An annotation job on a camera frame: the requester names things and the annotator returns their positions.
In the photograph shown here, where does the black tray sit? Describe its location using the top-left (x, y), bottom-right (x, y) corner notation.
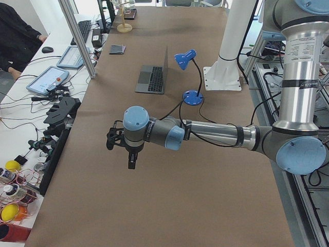
top-left (124, 9), bottom-right (137, 20)

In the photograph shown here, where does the wooden mug tree stand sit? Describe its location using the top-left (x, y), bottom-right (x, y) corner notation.
top-left (112, 0), bottom-right (135, 33)

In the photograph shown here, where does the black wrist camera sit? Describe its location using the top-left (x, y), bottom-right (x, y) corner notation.
top-left (106, 120), bottom-right (126, 150)

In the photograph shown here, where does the yellow lemon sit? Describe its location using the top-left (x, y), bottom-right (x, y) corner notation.
top-left (1, 204), bottom-right (19, 222)

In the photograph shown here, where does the yellow ball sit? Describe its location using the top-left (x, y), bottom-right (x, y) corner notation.
top-left (5, 160), bottom-right (21, 172)

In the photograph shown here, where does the near teach pendant tablet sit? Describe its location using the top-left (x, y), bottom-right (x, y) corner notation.
top-left (26, 66), bottom-right (69, 94)

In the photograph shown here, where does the folded grey cloth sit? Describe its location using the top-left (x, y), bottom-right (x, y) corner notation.
top-left (109, 44), bottom-right (126, 55)

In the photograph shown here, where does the black power adapter box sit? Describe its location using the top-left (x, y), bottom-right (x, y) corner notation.
top-left (92, 28), bottom-right (102, 48)

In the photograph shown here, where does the black computer mouse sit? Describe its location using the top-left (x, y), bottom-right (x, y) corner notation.
top-left (42, 46), bottom-right (53, 54)

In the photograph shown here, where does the aluminium frame post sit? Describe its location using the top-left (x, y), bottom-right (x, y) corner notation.
top-left (58, 0), bottom-right (96, 79)

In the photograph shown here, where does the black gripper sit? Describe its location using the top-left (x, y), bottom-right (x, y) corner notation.
top-left (125, 144), bottom-right (144, 169)

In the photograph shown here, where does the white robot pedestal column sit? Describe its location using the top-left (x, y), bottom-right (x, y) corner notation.
top-left (218, 0), bottom-right (258, 62)

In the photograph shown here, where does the black lamp power cable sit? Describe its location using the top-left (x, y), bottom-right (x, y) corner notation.
top-left (159, 97), bottom-right (224, 124)

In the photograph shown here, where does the teach pendant tablet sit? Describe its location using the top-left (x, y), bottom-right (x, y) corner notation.
top-left (57, 46), bottom-right (83, 69)
top-left (26, 66), bottom-right (69, 94)

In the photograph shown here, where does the blue desk lamp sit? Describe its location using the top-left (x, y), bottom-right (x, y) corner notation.
top-left (174, 49), bottom-right (203, 105)

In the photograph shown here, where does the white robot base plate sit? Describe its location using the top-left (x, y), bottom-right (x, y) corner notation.
top-left (203, 66), bottom-right (242, 91)

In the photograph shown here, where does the person in black clothes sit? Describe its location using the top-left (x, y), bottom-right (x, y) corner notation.
top-left (1, 3), bottom-right (47, 80)

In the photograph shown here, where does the black keyboard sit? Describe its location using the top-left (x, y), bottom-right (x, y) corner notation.
top-left (78, 20), bottom-right (91, 43)

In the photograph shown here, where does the black tool rack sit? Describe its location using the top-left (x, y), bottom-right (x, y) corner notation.
top-left (28, 97), bottom-right (81, 196)

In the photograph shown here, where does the grey laptop computer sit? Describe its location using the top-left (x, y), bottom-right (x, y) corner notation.
top-left (135, 46), bottom-right (168, 95)

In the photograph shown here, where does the far teach pendant tablet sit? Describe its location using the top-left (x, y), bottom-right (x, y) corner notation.
top-left (57, 46), bottom-right (83, 69)

